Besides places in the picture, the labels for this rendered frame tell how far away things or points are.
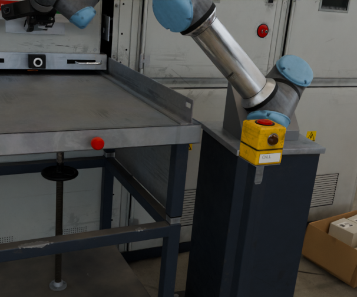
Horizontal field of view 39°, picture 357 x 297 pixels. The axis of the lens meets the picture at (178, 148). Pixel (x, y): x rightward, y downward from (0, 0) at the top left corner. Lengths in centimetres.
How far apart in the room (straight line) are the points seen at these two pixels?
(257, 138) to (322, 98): 136
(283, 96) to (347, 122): 130
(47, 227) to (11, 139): 94
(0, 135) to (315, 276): 166
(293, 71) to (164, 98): 39
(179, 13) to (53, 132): 43
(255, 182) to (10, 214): 110
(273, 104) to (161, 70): 74
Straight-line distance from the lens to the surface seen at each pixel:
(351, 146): 281
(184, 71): 210
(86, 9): 158
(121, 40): 199
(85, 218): 217
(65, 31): 197
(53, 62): 196
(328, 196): 284
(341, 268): 242
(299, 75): 153
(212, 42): 135
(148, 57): 202
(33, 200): 207
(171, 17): 131
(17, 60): 194
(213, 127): 175
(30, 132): 125
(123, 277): 192
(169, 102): 151
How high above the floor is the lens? 121
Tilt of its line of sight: 18 degrees down
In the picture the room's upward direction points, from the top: 5 degrees clockwise
